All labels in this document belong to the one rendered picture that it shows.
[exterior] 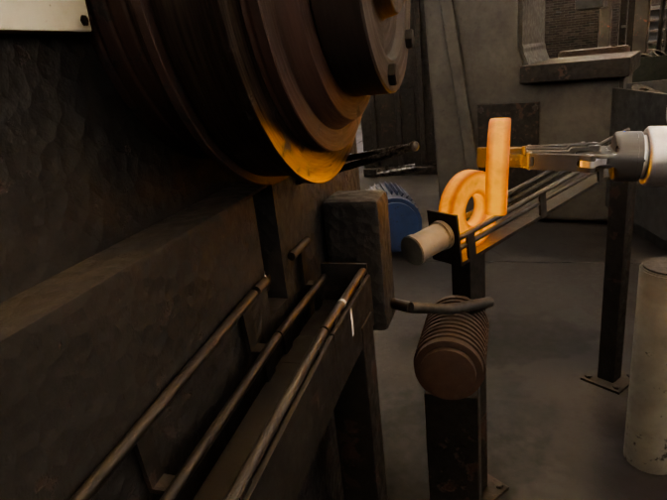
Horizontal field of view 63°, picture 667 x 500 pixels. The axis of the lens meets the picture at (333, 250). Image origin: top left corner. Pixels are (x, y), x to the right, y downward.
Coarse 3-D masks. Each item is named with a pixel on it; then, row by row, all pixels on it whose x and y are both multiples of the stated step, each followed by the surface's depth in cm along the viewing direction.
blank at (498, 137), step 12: (492, 120) 85; (504, 120) 84; (492, 132) 83; (504, 132) 82; (492, 144) 82; (504, 144) 81; (492, 156) 82; (504, 156) 81; (492, 168) 82; (504, 168) 81; (492, 180) 82; (504, 180) 82; (492, 192) 83; (504, 192) 83; (492, 204) 85; (504, 204) 84
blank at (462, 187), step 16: (464, 176) 106; (480, 176) 108; (448, 192) 106; (464, 192) 106; (480, 192) 109; (448, 208) 105; (464, 208) 107; (480, 208) 112; (464, 224) 108; (464, 240) 109; (480, 240) 112
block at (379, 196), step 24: (336, 192) 95; (360, 192) 93; (384, 192) 93; (336, 216) 90; (360, 216) 89; (384, 216) 92; (336, 240) 92; (360, 240) 91; (384, 240) 92; (384, 264) 92; (384, 288) 93; (384, 312) 94
